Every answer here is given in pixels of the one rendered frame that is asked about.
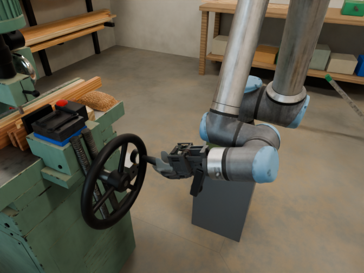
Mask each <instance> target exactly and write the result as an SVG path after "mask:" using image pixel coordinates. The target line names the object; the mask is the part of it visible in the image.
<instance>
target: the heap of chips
mask: <svg viewBox="0 0 364 273"><path fill-rule="evenodd" d="M118 102H120V101H119V100H115V98H114V97H112V96H111V95H108V94H106V93H103V92H98V91H91V92H88V93H86V94H84V95H83V96H81V97H80V100H79V101H78V102H77V103H80V104H83V105H86V106H88V107H90V108H94V109H97V110H100V111H104V112H105V111H107V110H108V109H110V108H111V107H113V106H114V105H115V104H117V103H118Z"/></svg>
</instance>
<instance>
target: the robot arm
mask: <svg viewBox="0 0 364 273"><path fill-rule="evenodd" d="M329 3H330V0H290V2H289V7H288V12H287V17H286V21H285V26H284V31H283V36H282V41H281V46H280V50H279V55H278V60H277V65H276V70H275V75H274V80H273V81H271V82H270V83H269V84H268V86H262V80H261V79H260V78H258V77H256V76H252V75H249V73H250V69H251V65H252V62H253V59H254V55H255V51H256V47H257V43H258V40H259V36H260V33H261V30H262V25H263V22H264V18H265V14H266V11H267V7H268V4H269V0H238V1H237V5H236V9H235V14H234V17H233V21H232V25H231V29H230V33H229V38H228V41H227V45H226V49H225V53H224V57H223V61H222V66H221V69H220V73H219V77H218V81H217V85H216V90H215V93H214V97H213V101H212V105H211V107H210V110H209V112H206V113H205V114H204V115H203V117H202V119H201V122H200V127H199V134H200V137H201V139H202V140H204V141H207V142H209V143H211V144H215V145H218V146H222V147H214V148H212V149H210V148H209V145H193V143H192V142H179V143H177V144H178V145H176V146H175V148H174V149H173V150H172V151H171V152H170V154H168V153H167V152H166V151H161V159H160V158H156V159H155V162H156V165H153V166H152V167H153V168H154V170H155V171H157V172H158V173H159V174H161V175H162V176H164V177H166V178H168V179H185V178H186V179H187V178H189V177H192V176H194V178H193V182H192V185H191V190H190V195H192V196H194V197H196V196H197V195H198V194H199V193H200V192H201V191H202V189H203V183H204V179H205V176H207V177H210V178H211V179H212V180H224V181H243V182H253V183H260V184H262V183H271V182H273V181H274V180H275V179H276V177H277V171H278V168H279V157H278V152H277V151H278V149H279V147H280V141H281V137H280V134H279V132H278V130H277V129H276V128H275V127H274V126H272V125H270V124H274V125H278V126H282V127H285V128H292V129H295V128H297V127H298V126H299V124H300V122H301V121H302V118H303V116H304V114H305V112H306V108H307V106H308V103H309V99H310V96H309V95H307V94H306V89H305V87H304V86H303V85H304V81H305V79H306V75H307V72H308V69H309V66H310V63H311V59H312V57H313V53H314V50H315V47H316V44H317V41H318V38H319V35H320V32H321V29H322V25H323V22H324V19H325V16H326V13H327V10H328V7H329ZM254 119H255V120H259V121H263V122H267V123H270V124H267V123H260V124H258V125H255V122H254ZM182 144H188V145H182Z"/></svg>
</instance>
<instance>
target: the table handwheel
mask: <svg viewBox="0 0 364 273"><path fill-rule="evenodd" d="M128 143H133V144H134V145H135V146H136V148H137V150H138V154H139V167H138V173H137V176H136V180H135V183H134V185H132V184H130V183H131V176H130V174H129V173H127V172H124V166H125V159H126V153H127V147H128ZM120 146H122V148H121V155H120V161H119V166H118V169H115V170H113V171H109V170H107V169H104V170H102V168H103V166H104V164H105V163H106V161H107V160H108V158H109V157H110V156H111V155H112V153H113V152H114V151H115V150H116V149H117V148H119V147H120ZM143 155H147V150H146V146H145V144H144V142H143V140H142V139H141V138H140V137H139V136H137V135H135V134H132V133H125V134H121V135H118V136H116V137H115V138H113V139H112V140H111V141H109V142H108V143H107V144H106V145H105V146H104V147H103V148H102V150H101V151H100V152H99V153H98V155H97V156H96V157H95V159H94V161H93V162H92V164H91V166H90V168H89V170H88V172H87V175H86V178H85V180H84V183H83V188H82V192H81V212H82V216H83V219H84V221H85V222H86V224H87V225H88V226H89V227H91V228H92V229H96V230H104V229H107V228H109V227H111V226H113V225H115V224H116V223H117V222H119V221H120V220H121V219H122V218H123V217H124V216H125V214H126V213H127V212H128V211H129V210H130V208H131V207H132V205H133V204H134V202H135V200H136V198H137V196H138V194H139V192H140V190H141V187H142V185H143V182H144V178H145V174H146V169H147V162H145V161H144V160H142V159H141V158H142V156H143ZM101 170H102V171H101ZM97 179H98V180H101V181H104V182H106V183H107V186H108V188H109V189H108V190H107V191H106V192H105V193H104V194H103V196H102V197H101V198H100V199H99V200H98V201H97V202H96V204H95V205H94V206H93V193H94V188H95V184H96V181H97ZM127 189H130V190H131V192H130V194H129V196H128V197H127V199H126V201H125V202H124V203H123V205H122V206H121V207H120V208H119V209H118V210H117V211H116V213H115V214H113V215H112V216H110V217H108V218H106V219H98V218H96V216H95V213H96V212H97V210H98V209H99V208H100V207H101V205H102V204H103V203H104V202H105V201H106V200H107V199H108V197H109V196H110V195H111V194H112V193H113V192H114V191H117V192H120V193H122V192H124V191H126V190H127Z"/></svg>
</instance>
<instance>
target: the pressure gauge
mask: <svg viewBox="0 0 364 273"><path fill-rule="evenodd" d="M130 161H131V162H132V163H133V164H134V165H136V164H139V154H138V150H137V148H135V149H134V150H133V151H132V152H131V155H130Z"/></svg>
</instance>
